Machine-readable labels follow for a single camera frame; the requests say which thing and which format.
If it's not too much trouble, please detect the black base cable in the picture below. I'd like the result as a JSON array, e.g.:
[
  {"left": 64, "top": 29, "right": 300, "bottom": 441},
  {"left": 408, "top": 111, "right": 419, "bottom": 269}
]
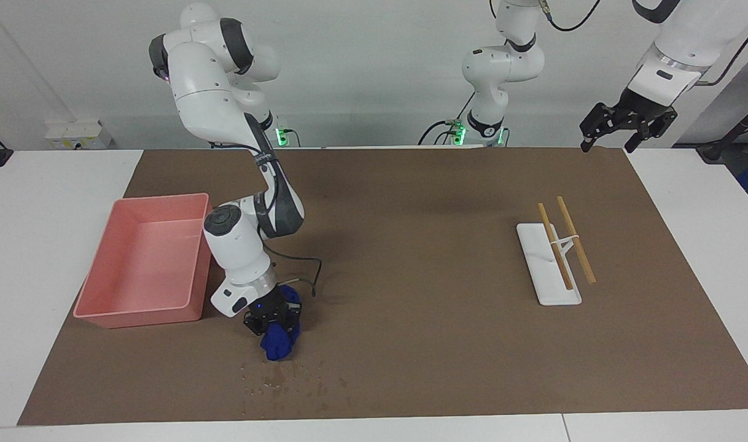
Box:
[{"left": 418, "top": 120, "right": 473, "bottom": 146}]

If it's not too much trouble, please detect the wooden dowel rod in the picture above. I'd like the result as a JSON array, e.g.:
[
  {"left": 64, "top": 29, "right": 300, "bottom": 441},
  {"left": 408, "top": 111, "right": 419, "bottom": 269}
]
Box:
[
  {"left": 537, "top": 203, "right": 574, "bottom": 291},
  {"left": 556, "top": 196, "right": 597, "bottom": 285}
]

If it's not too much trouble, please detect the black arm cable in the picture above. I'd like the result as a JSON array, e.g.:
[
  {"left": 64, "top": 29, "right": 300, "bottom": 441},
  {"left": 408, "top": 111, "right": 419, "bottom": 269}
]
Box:
[
  {"left": 209, "top": 114, "right": 323, "bottom": 299},
  {"left": 539, "top": 0, "right": 748, "bottom": 87}
]

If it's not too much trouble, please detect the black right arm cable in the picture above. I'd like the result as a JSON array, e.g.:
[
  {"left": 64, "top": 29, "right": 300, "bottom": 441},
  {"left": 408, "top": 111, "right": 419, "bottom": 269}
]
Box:
[{"left": 209, "top": 114, "right": 323, "bottom": 299}]

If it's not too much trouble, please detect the pink plastic bin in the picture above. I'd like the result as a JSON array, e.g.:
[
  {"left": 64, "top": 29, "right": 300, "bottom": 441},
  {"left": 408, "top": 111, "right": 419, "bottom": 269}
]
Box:
[{"left": 73, "top": 193, "right": 214, "bottom": 329}]

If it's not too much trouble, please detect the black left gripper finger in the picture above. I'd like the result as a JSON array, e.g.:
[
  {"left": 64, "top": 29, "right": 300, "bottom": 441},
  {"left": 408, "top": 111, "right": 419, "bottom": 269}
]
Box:
[
  {"left": 624, "top": 109, "right": 679, "bottom": 154},
  {"left": 580, "top": 102, "right": 621, "bottom": 153}
]

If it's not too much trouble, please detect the blue cloth towel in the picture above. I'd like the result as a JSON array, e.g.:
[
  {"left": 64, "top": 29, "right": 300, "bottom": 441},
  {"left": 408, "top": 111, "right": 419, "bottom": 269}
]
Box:
[{"left": 260, "top": 285, "right": 302, "bottom": 362}]

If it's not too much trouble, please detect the white rack with wooden bars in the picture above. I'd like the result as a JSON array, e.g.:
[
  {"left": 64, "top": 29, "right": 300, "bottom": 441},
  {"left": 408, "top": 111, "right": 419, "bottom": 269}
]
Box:
[{"left": 516, "top": 222, "right": 582, "bottom": 306}]

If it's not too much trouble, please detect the black stand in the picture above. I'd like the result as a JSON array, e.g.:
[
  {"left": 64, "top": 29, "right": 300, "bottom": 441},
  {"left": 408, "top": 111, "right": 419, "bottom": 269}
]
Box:
[{"left": 696, "top": 101, "right": 748, "bottom": 163}]

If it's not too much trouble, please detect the brown table mat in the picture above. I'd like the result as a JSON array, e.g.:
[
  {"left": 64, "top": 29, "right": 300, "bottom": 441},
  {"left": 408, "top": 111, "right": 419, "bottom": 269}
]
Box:
[{"left": 17, "top": 147, "right": 748, "bottom": 426}]

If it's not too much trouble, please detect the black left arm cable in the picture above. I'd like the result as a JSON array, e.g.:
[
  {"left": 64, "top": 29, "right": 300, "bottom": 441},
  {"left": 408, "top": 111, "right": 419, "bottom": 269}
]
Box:
[{"left": 539, "top": 0, "right": 748, "bottom": 87}]

